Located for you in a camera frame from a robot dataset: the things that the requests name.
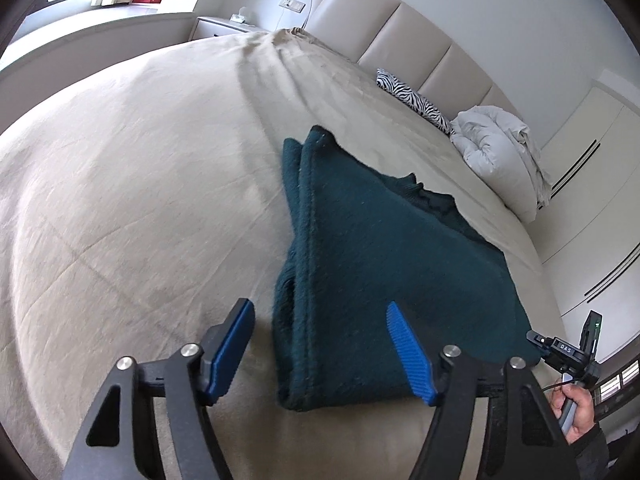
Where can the beige bed cover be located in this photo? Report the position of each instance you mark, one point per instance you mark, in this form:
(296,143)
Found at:
(140,203)

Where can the person's right hand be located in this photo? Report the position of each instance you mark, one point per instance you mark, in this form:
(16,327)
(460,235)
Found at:
(583,419)

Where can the dark right sleeve forearm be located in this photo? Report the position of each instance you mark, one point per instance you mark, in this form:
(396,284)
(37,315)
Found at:
(591,454)

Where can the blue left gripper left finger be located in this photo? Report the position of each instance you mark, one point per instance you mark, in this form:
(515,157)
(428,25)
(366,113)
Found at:
(223,348)

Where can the white nightstand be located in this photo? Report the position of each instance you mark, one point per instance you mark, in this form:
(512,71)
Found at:
(208,27)

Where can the white wardrobe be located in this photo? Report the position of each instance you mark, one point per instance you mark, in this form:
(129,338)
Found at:
(588,235)

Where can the zebra print pillow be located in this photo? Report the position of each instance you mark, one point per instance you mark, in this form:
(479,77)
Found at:
(414,100)

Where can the beige padded headboard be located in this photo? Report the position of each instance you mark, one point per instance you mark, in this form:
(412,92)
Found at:
(390,34)

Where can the white crumpled duvet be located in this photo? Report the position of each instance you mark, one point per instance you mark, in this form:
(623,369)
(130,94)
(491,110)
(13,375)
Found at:
(498,148)

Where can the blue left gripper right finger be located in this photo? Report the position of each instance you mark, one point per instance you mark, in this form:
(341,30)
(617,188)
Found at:
(414,347)

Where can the wall power socket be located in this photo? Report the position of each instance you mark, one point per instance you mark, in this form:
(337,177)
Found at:
(295,6)

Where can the dark teal knit sweater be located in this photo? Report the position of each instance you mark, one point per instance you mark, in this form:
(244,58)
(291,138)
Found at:
(362,241)

